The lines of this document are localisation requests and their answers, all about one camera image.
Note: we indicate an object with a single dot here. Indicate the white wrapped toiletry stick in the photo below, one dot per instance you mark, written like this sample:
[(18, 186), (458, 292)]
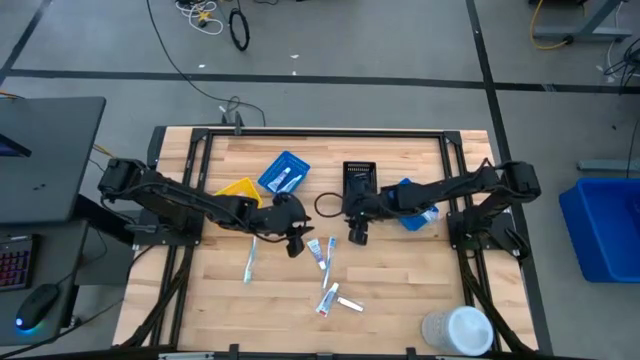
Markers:
[(350, 303)]

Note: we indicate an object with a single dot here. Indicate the grey desk leg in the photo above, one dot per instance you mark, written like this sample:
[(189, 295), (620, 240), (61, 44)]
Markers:
[(585, 32)]

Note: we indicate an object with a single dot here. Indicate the large blue storage bin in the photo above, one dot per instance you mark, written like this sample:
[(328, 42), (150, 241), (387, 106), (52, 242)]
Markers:
[(607, 230)]

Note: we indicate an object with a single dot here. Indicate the backlit keyboard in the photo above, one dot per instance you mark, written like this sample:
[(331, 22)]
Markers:
[(15, 262)]

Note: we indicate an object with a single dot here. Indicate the black table edge rail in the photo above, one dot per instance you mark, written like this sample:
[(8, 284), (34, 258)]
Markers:
[(350, 356)]

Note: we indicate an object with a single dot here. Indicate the black aluminium frame rail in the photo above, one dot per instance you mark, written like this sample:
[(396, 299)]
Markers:
[(197, 160), (460, 160), (325, 133), (449, 160)]

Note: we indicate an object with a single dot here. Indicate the teal toothbrush in wrapper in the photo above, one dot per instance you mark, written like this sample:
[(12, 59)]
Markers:
[(250, 260)]

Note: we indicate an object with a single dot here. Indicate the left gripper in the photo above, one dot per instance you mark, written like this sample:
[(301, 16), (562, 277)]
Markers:
[(282, 215)]

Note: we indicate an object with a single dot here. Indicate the blue toothbrush in wrapper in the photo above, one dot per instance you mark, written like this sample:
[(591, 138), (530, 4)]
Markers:
[(329, 262)]

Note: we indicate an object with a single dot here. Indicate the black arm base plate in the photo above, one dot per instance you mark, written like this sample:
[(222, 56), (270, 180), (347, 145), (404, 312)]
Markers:
[(495, 235), (150, 235)]

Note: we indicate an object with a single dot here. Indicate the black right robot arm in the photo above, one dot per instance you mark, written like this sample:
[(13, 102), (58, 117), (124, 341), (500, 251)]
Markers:
[(450, 190)]

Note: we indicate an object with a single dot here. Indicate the blue perforated plastic basket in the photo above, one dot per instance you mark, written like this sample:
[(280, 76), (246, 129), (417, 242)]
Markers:
[(415, 222), (280, 162)]

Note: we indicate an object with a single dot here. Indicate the blue white toothpaste tube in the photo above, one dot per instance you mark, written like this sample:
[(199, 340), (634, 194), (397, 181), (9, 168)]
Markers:
[(316, 252)]

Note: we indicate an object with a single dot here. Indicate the yellow perforated plastic basket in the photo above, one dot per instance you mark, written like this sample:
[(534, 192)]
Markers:
[(242, 189)]

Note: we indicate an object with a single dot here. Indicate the black perforated plastic basket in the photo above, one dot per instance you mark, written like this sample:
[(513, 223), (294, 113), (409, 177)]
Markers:
[(360, 170)]

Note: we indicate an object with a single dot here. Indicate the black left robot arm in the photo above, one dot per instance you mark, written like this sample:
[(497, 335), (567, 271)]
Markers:
[(175, 200)]

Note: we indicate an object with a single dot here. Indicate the small white toothpaste tube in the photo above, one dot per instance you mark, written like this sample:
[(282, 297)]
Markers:
[(279, 179), (292, 183)]

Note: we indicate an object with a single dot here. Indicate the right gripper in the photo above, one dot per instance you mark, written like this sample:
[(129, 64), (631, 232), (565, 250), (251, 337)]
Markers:
[(361, 205)]

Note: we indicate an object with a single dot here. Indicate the black computer mouse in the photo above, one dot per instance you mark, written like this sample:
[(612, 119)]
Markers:
[(36, 306)]

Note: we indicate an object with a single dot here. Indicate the white toothpaste tube red crimp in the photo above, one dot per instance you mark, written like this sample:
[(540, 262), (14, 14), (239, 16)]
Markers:
[(327, 300)]

